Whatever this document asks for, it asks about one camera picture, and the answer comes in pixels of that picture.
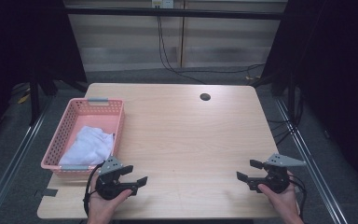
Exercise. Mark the person's right hand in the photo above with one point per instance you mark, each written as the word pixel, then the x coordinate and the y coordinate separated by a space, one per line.
pixel 286 202

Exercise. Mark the black stand leg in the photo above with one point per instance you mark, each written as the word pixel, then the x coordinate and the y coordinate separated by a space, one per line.
pixel 34 102

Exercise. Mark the black horizontal bar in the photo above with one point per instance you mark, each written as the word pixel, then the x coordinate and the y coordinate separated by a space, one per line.
pixel 167 12

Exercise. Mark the black tape strip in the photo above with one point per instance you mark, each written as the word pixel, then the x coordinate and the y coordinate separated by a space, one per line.
pixel 49 192

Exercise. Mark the white wall outlet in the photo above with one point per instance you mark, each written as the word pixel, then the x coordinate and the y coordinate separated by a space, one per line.
pixel 163 3

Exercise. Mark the black curtain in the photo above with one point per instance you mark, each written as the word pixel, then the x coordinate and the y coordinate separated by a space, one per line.
pixel 338 77
pixel 18 40

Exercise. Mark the person's left hand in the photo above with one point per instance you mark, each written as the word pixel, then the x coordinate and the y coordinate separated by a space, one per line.
pixel 104 210

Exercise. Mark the aluminium floor rail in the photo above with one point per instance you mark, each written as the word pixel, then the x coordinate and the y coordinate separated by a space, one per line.
pixel 310 161
pixel 15 155

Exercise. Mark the white printed towel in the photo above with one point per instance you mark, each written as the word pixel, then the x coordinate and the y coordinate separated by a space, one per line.
pixel 88 146

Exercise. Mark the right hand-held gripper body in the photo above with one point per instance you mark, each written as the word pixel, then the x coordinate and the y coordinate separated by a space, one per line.
pixel 275 180

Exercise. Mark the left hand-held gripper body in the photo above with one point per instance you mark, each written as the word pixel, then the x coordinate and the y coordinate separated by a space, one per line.
pixel 107 186

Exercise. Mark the pink perforated plastic basket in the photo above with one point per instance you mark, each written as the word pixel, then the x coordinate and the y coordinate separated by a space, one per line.
pixel 99 119

